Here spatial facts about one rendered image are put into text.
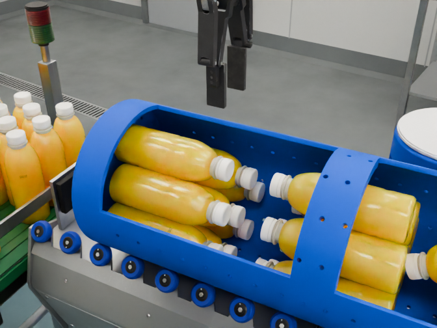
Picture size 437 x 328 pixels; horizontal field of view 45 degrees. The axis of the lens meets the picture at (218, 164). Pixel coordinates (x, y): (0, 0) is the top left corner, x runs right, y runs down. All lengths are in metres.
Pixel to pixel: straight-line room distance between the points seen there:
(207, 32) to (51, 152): 0.60
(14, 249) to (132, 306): 0.30
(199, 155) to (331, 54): 3.72
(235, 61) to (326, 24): 3.70
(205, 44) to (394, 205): 0.35
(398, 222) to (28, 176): 0.76
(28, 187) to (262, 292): 0.60
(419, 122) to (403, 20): 2.92
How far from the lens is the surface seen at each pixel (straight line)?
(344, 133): 3.51
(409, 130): 1.36
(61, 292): 1.16
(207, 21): 0.73
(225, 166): 0.87
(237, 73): 0.84
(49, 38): 1.55
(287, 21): 4.67
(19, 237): 1.24
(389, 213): 0.79
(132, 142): 0.94
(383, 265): 0.79
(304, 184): 0.82
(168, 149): 0.90
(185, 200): 0.87
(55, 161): 1.24
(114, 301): 1.08
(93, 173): 0.90
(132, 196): 0.92
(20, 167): 1.18
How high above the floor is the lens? 1.65
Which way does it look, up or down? 32 degrees down
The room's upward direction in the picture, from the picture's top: straight up
